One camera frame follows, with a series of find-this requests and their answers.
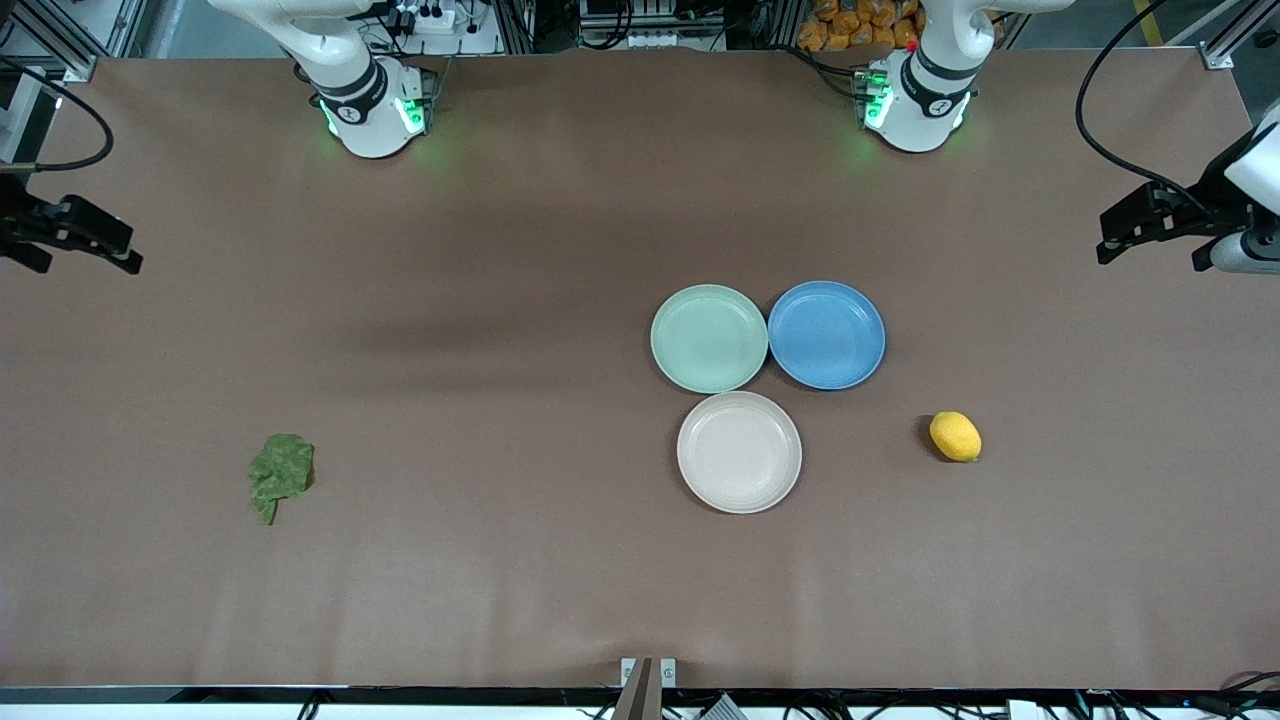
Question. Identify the green lettuce leaf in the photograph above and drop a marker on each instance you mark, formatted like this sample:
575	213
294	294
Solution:
280	470

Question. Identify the mint green plate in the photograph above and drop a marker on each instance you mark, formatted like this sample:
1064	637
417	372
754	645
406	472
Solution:
709	338

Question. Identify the orange snack bag pile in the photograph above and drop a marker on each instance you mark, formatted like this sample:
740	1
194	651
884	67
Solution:
850	25

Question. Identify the aluminium frame profile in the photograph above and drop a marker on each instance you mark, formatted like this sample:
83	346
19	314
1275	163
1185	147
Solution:
60	45
1220	57

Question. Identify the yellow lemon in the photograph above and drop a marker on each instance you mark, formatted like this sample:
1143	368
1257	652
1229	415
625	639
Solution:
955	436

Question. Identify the off-white plate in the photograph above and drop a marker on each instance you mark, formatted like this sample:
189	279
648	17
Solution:
739	452

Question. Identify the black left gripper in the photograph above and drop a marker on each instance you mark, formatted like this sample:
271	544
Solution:
1207	202

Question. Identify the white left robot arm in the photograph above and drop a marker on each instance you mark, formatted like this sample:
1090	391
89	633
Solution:
915	122

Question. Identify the metal table edge bracket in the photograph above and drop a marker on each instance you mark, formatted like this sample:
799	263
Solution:
640	690

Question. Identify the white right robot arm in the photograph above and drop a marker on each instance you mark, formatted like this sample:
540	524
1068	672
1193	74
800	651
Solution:
372	122

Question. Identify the white power strip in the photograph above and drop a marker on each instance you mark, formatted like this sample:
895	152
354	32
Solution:
430	18

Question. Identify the blue plate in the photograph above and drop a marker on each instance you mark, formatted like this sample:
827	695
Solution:
826	334

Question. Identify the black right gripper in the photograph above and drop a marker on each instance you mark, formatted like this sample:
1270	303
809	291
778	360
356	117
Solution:
18	222

